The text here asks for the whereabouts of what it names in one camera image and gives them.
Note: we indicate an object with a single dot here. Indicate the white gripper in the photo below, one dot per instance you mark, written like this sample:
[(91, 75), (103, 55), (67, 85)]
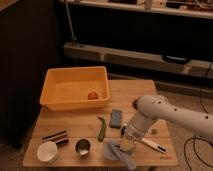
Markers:
[(128, 143)]

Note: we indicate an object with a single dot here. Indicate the grey cloth towel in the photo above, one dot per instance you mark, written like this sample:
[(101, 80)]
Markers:
[(111, 151)]

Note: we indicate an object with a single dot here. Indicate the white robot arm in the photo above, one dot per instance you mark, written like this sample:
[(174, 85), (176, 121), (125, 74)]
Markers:
[(151, 108)]

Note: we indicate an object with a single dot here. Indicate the small metal cup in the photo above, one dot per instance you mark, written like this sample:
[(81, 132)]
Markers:
[(82, 147)]

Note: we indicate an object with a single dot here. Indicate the blue sponge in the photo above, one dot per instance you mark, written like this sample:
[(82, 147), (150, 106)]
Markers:
[(115, 120)]

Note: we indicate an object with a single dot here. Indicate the green chili pepper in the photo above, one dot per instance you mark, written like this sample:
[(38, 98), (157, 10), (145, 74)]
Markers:
[(102, 131)]

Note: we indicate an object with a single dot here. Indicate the dark stick lower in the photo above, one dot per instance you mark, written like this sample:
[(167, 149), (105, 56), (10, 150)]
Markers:
[(62, 141)]

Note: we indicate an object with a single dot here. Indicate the yellow plastic bin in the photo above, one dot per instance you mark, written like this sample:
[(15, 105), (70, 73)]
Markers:
[(68, 88)]

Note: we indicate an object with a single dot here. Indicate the white bowl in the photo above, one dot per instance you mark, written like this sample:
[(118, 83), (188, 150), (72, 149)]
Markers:
[(47, 152)]

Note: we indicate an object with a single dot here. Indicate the white handled kitchen tool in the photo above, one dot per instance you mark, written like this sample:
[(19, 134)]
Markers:
[(147, 142)]

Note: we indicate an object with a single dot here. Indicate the grey metal rail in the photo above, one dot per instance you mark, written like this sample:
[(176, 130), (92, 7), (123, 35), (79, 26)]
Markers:
[(137, 59)]

